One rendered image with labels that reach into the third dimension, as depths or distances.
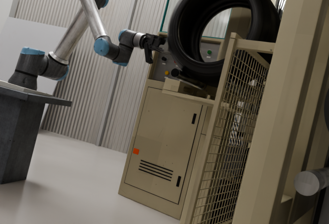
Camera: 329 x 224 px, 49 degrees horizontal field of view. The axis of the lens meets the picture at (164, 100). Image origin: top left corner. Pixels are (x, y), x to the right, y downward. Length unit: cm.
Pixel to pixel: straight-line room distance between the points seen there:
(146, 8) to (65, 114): 188
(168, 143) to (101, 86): 263
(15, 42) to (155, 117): 334
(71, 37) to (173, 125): 93
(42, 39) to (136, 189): 320
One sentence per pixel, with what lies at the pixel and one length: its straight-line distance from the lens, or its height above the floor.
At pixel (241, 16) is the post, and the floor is 133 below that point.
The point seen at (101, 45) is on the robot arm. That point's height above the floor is 97.
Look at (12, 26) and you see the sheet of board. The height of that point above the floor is 133.
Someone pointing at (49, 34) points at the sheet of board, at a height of 132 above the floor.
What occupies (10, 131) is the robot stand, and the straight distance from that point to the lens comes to 247.
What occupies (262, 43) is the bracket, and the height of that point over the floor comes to 98.
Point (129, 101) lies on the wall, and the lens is 486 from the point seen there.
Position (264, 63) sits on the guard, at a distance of 150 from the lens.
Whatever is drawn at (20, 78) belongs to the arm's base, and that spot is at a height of 68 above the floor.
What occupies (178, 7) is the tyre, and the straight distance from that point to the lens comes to 191.
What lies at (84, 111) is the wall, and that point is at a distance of 513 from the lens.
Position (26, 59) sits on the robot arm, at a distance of 253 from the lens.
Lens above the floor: 71
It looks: 1 degrees up
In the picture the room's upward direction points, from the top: 14 degrees clockwise
